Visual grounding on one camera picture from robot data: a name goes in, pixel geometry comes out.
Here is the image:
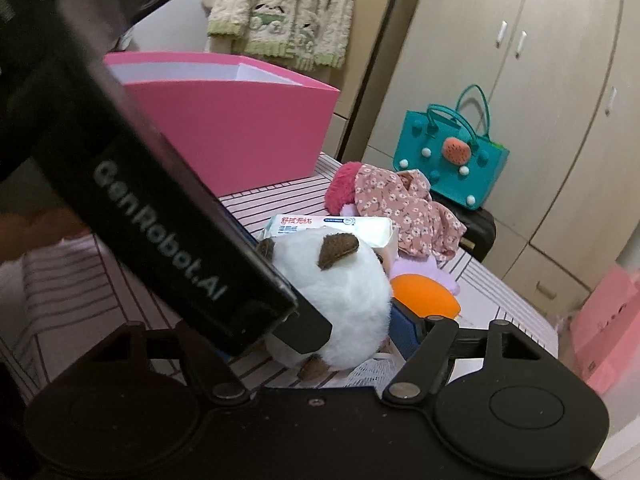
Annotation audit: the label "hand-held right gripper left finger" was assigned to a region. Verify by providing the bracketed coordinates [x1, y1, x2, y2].
[95, 320, 247, 402]

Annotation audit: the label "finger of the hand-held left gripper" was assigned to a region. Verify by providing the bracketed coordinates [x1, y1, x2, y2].
[271, 302, 334, 356]

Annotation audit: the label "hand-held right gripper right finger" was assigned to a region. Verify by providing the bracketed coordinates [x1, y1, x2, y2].
[384, 304, 546, 403]

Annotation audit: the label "orange soft ball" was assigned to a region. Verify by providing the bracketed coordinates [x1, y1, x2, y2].
[390, 275, 463, 321]

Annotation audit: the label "white plush toy brown ears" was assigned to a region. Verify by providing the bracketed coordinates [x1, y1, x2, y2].
[255, 234, 393, 381]

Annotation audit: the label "wet wipes pack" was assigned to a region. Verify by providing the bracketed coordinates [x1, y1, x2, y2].
[262, 214, 401, 251]

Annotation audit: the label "pink cardboard box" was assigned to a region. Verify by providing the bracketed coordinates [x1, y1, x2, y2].
[102, 51, 341, 196]

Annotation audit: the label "pink floral cloth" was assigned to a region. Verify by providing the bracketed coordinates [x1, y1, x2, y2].
[352, 164, 468, 263]

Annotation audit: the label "white mesh net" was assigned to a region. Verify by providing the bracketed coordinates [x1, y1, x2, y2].
[345, 355, 403, 389]

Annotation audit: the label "purple plush toy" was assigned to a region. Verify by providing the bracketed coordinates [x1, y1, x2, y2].
[387, 252, 463, 311]

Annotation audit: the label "black suitcase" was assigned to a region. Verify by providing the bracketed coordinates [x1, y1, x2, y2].
[440, 200, 497, 263]

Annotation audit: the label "striped bed sheet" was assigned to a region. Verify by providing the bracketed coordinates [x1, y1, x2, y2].
[0, 152, 558, 396]

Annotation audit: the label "teal handbag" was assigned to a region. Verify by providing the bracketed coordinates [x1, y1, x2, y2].
[392, 84, 511, 211]

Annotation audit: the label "pink carton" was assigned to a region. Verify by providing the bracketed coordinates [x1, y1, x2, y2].
[570, 264, 640, 393]

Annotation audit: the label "cream knit sweater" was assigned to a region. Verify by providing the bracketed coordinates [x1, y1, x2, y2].
[207, 0, 358, 71]

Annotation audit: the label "beige wardrobe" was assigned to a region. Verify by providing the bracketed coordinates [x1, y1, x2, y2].
[340, 0, 640, 311]

